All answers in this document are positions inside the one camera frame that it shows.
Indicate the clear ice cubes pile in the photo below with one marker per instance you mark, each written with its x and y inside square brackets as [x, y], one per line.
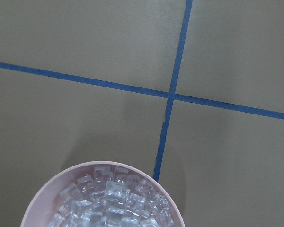
[112, 197]

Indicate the pink bowl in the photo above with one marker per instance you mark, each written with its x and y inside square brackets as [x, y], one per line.
[47, 199]

